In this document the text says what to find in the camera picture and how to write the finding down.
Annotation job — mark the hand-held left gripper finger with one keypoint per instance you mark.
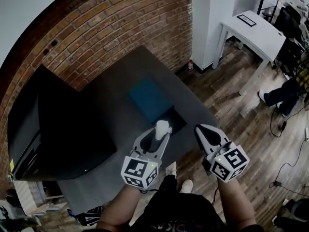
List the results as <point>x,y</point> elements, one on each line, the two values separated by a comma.
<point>164,145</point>
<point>138,141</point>

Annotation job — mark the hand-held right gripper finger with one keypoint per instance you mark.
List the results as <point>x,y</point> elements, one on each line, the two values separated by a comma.
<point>202,141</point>
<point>220,135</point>

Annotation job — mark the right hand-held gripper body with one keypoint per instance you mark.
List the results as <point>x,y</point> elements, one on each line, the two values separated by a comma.
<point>229,163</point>

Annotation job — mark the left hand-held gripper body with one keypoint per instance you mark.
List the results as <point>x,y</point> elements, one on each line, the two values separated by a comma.
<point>137,168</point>

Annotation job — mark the small white object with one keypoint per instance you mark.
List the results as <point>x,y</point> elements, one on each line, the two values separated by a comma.
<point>161,129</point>

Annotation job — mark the blue cloth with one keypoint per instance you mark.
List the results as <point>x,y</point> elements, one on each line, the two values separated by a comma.
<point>149,98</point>

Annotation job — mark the person's left forearm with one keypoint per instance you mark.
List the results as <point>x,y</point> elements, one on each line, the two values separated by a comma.
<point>118,207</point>

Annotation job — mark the person's right forearm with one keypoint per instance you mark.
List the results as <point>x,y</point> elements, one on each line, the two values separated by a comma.
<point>236,202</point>

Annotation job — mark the person's left white shoe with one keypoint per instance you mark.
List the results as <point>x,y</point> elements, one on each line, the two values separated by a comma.
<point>172,169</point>

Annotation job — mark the person's white shoe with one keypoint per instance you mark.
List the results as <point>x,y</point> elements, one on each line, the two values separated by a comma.
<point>186,186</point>
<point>172,169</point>

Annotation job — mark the person's right white shoe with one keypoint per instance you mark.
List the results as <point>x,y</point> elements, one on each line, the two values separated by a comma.
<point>186,186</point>

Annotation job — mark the person's black shirt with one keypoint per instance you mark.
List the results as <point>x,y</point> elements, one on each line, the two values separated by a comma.
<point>178,209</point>

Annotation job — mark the black and white bag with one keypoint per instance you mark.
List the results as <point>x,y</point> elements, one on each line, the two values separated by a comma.
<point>87,216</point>

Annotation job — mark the black mini fridge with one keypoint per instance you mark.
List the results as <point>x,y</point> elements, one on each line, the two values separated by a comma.
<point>67,129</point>

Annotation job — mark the red and white bottle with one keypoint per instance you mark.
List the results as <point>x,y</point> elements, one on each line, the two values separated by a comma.
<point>191,65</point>

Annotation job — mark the white power strip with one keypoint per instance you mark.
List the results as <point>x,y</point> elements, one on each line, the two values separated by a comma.
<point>307,134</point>

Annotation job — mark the white side table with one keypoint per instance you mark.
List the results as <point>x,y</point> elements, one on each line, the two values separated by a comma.
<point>256,33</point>

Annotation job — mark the black tablet on white table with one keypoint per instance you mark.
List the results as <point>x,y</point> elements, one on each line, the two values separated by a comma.
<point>246,20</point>

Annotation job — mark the black office chair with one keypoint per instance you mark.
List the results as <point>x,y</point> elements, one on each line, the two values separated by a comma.
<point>287,20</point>

